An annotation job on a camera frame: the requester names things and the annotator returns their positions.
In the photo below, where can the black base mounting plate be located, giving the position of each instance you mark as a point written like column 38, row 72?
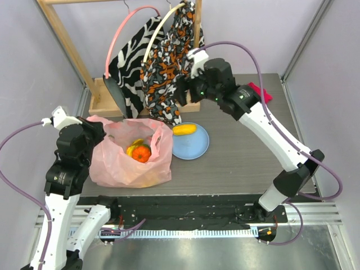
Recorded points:
column 195, row 212

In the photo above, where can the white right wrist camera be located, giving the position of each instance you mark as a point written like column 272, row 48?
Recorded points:
column 198, row 59

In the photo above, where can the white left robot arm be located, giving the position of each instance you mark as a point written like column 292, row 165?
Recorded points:
column 64, row 183

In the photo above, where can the orange camouflage cloth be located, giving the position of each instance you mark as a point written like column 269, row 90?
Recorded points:
column 165, row 62

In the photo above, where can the light blue plate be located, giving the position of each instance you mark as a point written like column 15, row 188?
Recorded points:
column 191, row 146

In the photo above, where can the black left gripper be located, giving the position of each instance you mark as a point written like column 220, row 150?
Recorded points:
column 95, row 126

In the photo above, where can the aluminium frame rail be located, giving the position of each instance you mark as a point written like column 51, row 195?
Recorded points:
column 306, row 213

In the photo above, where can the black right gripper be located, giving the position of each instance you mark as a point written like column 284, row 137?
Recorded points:
column 183, row 89

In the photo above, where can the yellow mango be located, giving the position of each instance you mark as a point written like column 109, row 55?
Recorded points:
column 184, row 129

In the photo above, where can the yellow banana bunch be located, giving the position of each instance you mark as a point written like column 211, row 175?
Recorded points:
column 134, row 144

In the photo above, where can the red folded cloth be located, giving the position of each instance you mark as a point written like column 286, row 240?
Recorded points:
column 267, row 96

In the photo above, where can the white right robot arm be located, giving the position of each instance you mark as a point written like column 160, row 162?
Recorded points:
column 298, row 161

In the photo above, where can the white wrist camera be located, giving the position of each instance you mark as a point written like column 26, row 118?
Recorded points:
column 198, row 59
column 60, row 119

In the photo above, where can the green orange citrus fruit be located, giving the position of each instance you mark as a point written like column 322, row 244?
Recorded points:
column 147, row 146

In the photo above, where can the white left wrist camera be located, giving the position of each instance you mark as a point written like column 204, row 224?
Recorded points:
column 60, row 119

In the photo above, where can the zebra pattern cloth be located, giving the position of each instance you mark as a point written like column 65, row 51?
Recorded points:
column 122, row 74

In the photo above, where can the wooden clothes rack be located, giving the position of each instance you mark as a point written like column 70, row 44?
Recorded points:
column 102, row 103

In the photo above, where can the pink peach plastic bag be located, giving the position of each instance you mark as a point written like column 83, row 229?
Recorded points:
column 112, row 167

